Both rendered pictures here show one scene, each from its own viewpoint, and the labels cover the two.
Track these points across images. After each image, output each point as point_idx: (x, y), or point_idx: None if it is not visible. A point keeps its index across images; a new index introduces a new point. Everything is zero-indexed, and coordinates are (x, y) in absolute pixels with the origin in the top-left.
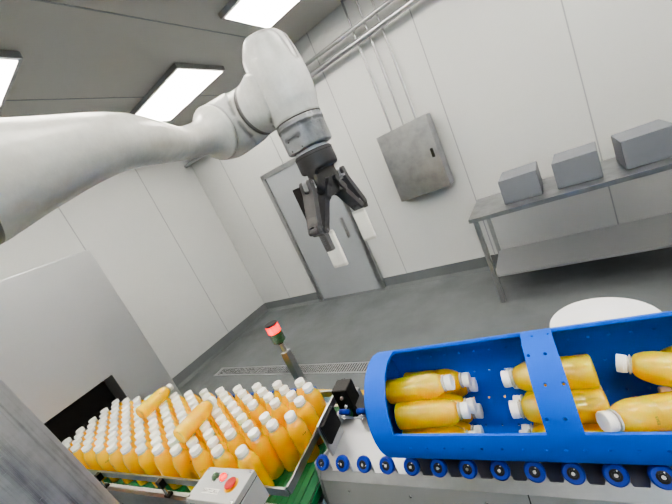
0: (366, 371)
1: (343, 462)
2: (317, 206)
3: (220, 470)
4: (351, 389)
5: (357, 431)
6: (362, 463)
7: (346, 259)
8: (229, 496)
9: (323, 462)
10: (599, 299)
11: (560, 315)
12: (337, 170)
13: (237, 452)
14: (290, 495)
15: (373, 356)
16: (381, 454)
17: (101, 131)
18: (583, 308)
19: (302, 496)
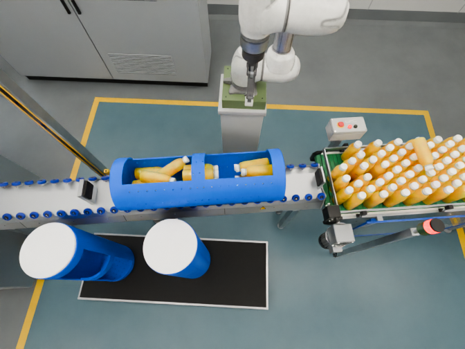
0: (283, 158)
1: (301, 164)
2: None
3: (356, 129)
4: (326, 212)
5: (308, 190)
6: (290, 165)
7: (246, 76)
8: (335, 120)
9: (313, 163)
10: (164, 270)
11: (189, 256)
12: (250, 69)
13: (358, 141)
14: (329, 158)
15: (284, 169)
16: (286, 178)
17: None
18: (175, 262)
19: (321, 158)
